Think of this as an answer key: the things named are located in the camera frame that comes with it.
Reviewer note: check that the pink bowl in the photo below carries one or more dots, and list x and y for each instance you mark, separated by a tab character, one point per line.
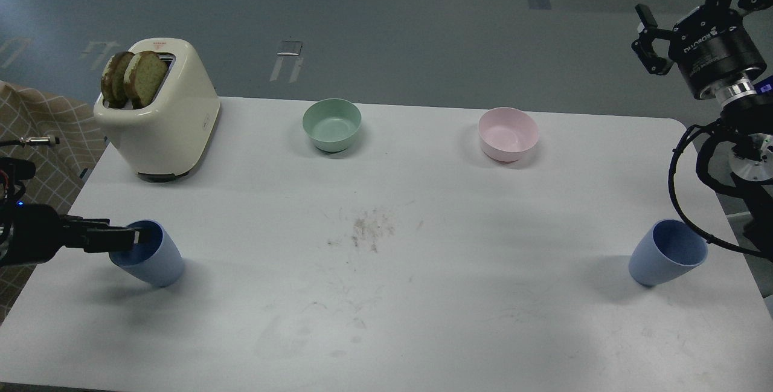
507	134

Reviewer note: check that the toast slice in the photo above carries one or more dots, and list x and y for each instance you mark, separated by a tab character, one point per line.
112	80
143	78

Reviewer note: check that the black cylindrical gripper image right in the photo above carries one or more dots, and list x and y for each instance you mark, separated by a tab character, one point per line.
712	51

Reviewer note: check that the toast slice right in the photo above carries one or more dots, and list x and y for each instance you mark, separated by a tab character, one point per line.
143	78

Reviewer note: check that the green bowl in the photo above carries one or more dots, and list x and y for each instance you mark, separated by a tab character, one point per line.
332	124

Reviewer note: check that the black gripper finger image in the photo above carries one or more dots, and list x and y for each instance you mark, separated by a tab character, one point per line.
97	235

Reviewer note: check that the cream toaster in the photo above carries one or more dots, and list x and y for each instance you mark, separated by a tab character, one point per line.
166	139

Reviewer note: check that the beige checkered cloth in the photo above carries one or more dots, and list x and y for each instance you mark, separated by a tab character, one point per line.
62	169

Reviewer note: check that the toast slice left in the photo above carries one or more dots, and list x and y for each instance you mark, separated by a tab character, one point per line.
112	80

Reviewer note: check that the blue cup starting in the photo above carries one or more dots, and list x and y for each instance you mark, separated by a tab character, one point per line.
155	259
668	250

